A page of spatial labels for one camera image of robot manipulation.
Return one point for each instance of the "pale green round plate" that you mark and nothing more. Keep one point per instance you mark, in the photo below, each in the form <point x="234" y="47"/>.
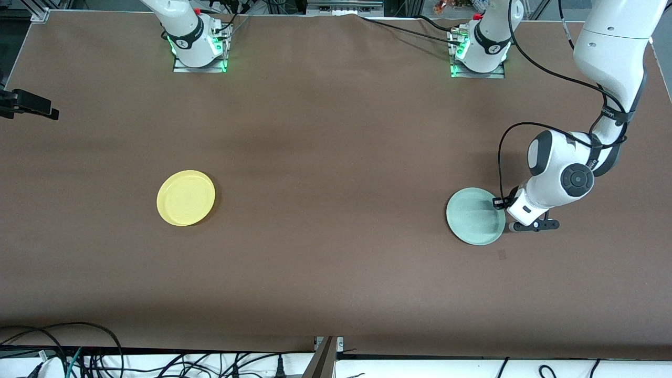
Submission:
<point x="472" y="218"/>

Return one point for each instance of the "aluminium profile beam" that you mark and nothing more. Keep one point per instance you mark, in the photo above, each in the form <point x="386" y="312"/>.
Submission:
<point x="323" y="362"/>

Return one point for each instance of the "small metal corner bracket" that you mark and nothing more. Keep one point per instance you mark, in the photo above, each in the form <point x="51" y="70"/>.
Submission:
<point x="340" y="344"/>

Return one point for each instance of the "silver rail with sockets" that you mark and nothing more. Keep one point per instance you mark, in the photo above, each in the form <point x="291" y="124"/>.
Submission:
<point x="344" y="8"/>

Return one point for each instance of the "brown table cover mat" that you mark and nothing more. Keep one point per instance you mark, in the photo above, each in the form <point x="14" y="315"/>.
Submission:
<point x="336" y="289"/>

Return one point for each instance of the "black power plug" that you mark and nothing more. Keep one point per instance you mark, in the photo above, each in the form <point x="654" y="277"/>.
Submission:
<point x="281" y="370"/>

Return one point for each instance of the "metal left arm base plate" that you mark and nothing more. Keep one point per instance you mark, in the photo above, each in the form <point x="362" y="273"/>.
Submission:
<point x="478" y="75"/>

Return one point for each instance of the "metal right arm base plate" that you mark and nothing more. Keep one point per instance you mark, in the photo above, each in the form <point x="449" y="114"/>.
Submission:
<point x="199" y="69"/>

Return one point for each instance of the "yellow round plate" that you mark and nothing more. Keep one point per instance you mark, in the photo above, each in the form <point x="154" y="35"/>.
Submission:
<point x="186" y="198"/>

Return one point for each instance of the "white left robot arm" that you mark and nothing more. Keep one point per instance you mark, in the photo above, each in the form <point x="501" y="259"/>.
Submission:
<point x="609" y="47"/>

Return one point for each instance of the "aluminium frame corner post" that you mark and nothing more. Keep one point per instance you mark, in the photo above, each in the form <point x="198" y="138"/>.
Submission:
<point x="39" y="11"/>

